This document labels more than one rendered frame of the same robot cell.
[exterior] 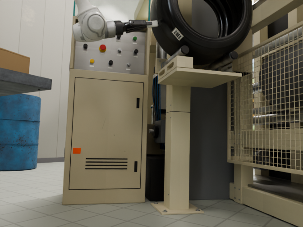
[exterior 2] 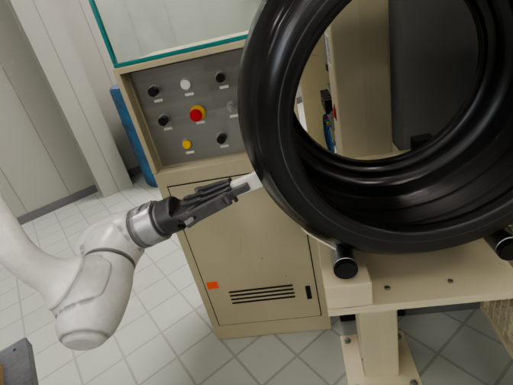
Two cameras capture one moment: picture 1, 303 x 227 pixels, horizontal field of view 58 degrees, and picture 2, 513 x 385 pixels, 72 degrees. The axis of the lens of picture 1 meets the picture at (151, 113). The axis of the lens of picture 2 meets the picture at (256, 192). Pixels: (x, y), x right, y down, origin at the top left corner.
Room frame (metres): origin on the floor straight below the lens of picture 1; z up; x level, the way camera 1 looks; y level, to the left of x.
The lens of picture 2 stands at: (0.86, -0.24, 1.36)
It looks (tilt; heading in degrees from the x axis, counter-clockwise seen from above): 28 degrees down; 24
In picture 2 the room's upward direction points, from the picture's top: 14 degrees counter-clockwise
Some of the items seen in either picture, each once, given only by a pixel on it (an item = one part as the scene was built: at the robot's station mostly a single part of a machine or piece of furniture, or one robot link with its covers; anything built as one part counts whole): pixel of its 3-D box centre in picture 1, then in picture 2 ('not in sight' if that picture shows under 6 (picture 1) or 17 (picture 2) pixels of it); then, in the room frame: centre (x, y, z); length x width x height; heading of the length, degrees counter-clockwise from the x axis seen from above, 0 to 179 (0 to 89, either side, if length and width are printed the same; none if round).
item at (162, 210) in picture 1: (176, 206); (378, 360); (1.81, -0.17, 0.01); 0.27 x 0.27 x 0.02; 14
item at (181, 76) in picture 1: (196, 78); (398, 244); (1.56, -0.26, 0.80); 0.37 x 0.36 x 0.02; 104
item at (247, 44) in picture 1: (234, 54); not in sight; (1.87, -0.57, 1.05); 0.20 x 0.15 x 0.30; 14
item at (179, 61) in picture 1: (173, 70); (336, 240); (1.53, -0.12, 0.84); 0.36 x 0.09 x 0.06; 14
